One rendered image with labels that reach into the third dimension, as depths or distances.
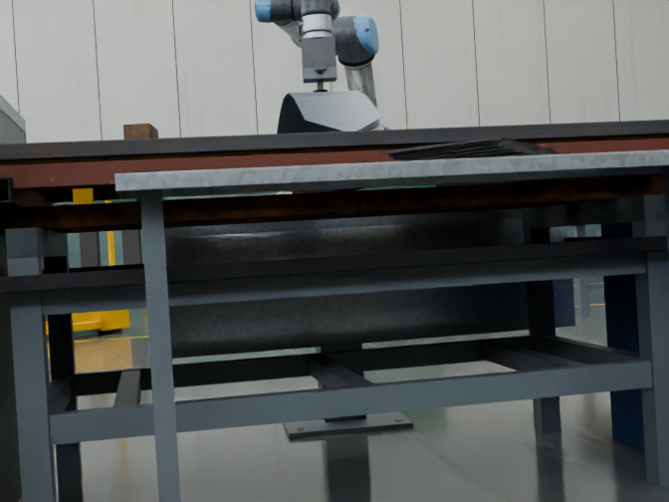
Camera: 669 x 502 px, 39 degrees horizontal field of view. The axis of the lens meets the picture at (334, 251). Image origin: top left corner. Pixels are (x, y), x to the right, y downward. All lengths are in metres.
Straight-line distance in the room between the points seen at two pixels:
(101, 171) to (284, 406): 0.63
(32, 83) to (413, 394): 10.97
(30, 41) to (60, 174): 10.89
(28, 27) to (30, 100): 0.92
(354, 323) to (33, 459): 1.16
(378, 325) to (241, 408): 0.92
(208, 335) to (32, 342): 0.88
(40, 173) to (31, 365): 0.39
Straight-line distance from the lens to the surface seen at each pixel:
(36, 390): 2.03
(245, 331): 2.80
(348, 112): 2.21
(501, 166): 1.80
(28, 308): 2.02
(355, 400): 2.08
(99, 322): 7.39
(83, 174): 2.00
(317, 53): 2.42
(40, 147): 2.01
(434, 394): 2.12
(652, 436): 2.36
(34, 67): 12.80
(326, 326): 2.83
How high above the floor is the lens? 0.61
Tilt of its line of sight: 1 degrees down
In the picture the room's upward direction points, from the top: 3 degrees counter-clockwise
